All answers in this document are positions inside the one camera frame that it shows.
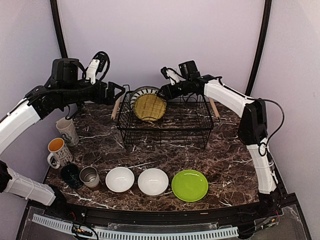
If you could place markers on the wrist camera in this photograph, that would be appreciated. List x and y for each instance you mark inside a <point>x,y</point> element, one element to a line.
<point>170,74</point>
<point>97,68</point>

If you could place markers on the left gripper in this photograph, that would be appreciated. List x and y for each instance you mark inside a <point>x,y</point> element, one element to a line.
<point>109,99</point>

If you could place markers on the floral white tall cup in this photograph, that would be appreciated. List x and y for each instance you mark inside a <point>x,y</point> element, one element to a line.
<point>67,130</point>

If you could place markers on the blue striped white plate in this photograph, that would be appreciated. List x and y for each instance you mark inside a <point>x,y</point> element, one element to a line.
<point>143,90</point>

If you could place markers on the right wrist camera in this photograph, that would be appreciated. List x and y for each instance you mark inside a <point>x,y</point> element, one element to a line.
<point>170,74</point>

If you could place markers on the dark green mug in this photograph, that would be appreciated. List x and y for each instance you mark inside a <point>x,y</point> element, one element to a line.
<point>70,174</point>

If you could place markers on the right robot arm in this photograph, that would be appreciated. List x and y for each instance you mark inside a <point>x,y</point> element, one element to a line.
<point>252,130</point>

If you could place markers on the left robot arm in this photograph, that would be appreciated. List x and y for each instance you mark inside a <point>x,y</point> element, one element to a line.
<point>69,83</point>

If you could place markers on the green plastic plate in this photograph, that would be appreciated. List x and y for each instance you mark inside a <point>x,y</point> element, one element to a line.
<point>189,185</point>

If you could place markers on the black wire dish rack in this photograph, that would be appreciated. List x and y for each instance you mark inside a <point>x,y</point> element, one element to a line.
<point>187,121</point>

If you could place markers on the left wooden rack handle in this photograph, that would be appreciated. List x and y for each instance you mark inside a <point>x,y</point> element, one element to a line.
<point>115,108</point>

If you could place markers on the wooden rack handle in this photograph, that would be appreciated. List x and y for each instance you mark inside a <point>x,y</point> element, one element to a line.
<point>214,108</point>
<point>115,108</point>

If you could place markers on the white brown-band cup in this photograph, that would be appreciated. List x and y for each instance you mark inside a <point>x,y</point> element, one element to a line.
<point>90,177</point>

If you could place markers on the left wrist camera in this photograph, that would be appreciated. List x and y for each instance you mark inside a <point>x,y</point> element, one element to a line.
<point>97,68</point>

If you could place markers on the yellow woven plate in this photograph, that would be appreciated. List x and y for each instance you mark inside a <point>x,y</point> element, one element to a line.
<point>149,107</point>

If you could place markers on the orange bowl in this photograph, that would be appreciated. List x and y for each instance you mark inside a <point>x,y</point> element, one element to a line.
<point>119,179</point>

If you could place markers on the black front rail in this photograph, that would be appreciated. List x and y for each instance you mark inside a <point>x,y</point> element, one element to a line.
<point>237,215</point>

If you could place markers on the white cable duct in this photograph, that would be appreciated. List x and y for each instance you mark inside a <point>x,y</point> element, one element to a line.
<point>137,233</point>

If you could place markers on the right wooden rack handle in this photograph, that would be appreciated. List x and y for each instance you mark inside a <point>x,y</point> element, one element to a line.
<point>214,108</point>

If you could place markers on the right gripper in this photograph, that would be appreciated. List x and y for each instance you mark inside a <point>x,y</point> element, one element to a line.
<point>168,90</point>

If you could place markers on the patterned white mug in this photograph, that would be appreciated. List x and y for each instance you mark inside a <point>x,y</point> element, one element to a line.
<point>59,153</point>

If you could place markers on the white ceramic bowl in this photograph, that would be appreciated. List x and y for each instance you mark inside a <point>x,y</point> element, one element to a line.
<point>153,182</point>

